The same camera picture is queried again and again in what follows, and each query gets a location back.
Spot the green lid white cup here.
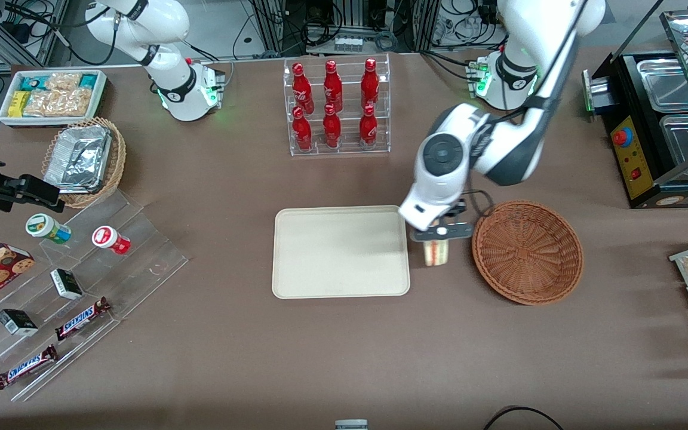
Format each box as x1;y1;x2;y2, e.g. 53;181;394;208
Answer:
25;213;72;245

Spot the red cola bottle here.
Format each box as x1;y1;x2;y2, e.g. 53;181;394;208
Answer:
360;58;380;110
322;60;344;113
358;104;379;148
291;62;315;115
291;106;314;152
322;104;343;149

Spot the white rectangular snack bin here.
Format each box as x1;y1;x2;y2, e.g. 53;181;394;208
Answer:
0;69;109;128

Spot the oval brown wicker basket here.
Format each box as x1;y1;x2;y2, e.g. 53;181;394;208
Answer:
41;116;127;209

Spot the clear rice cracker bag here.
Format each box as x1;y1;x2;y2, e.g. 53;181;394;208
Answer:
23;87;94;118
44;72;83;91

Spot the black food warmer machine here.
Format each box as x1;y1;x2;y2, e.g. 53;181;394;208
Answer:
582;0;688;210

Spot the red lid white cup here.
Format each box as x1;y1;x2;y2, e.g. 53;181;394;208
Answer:
91;225;131;256

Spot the triangular sandwich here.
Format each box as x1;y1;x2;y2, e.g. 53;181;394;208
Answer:
423;238;450;267

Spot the black cable loop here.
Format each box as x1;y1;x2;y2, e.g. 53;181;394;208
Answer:
483;406;564;430

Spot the round brown wicker basket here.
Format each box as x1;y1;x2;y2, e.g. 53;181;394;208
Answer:
471;199;585;306

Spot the clear acrylic stepped stand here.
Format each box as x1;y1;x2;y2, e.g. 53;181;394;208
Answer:
0;188;191;403

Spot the clear acrylic bottle rack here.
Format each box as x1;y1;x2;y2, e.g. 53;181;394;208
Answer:
282;53;392;158

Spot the brown Snickers bar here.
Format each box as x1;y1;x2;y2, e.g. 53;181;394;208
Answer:
54;296;112;342
0;344;59;391

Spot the silver foil container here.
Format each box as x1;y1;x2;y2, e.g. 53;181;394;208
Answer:
43;125;113;194

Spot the small black carton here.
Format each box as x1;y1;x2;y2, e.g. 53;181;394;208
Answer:
50;268;84;301
0;308;39;337

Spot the beige rectangular tray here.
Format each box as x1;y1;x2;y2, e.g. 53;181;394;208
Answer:
271;205;411;300

